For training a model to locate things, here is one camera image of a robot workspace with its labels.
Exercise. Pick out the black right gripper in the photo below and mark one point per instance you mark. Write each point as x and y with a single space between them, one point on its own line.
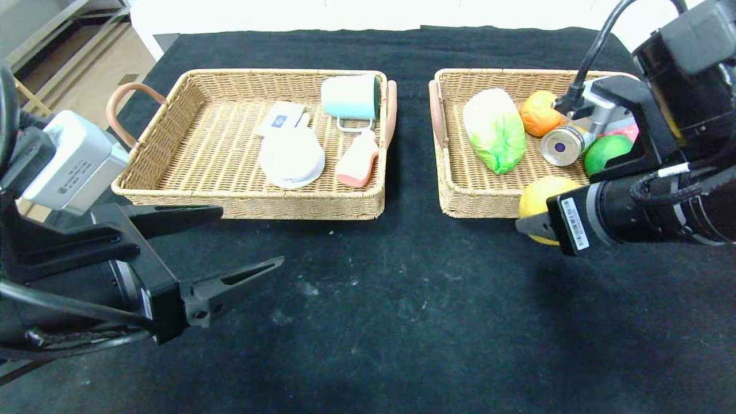
570 224

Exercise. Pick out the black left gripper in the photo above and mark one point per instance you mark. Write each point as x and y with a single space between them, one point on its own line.
156 287

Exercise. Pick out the yellow pear fruit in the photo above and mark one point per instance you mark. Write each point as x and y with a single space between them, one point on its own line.
540 195

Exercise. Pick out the gold drink can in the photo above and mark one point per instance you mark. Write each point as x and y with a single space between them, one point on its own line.
560 146

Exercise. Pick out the white green napa cabbage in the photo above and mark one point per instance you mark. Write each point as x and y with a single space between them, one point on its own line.
494 132

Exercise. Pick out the crushed white paper bowl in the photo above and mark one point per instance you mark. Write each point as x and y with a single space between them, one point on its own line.
292 158

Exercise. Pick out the pink bottle white cap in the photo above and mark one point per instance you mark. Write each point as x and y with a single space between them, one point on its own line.
357 164

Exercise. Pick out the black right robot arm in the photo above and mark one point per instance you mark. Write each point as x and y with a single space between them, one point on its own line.
661 213

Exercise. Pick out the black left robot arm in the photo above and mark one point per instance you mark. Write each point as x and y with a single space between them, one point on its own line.
57 287

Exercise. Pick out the green round fruit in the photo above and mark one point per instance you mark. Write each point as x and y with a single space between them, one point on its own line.
604 152

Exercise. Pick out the orange fruit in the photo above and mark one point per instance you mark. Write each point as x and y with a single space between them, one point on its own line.
537 115

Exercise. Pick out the red pink peach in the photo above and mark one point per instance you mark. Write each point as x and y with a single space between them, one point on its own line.
631 132

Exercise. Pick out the small card box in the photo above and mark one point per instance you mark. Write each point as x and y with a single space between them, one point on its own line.
282 118

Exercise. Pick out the mint green mug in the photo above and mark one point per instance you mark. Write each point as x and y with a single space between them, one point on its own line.
348 96

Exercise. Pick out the white table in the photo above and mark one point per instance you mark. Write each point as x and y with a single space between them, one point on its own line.
167 17

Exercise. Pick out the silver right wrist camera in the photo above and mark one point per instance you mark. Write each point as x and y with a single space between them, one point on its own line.
604 109

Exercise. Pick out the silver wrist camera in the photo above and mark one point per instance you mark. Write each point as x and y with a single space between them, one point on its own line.
75 161
604 109

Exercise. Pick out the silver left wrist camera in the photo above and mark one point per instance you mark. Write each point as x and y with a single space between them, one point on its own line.
75 161

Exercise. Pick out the grey metal shelf frame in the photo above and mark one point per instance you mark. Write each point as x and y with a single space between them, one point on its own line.
46 33

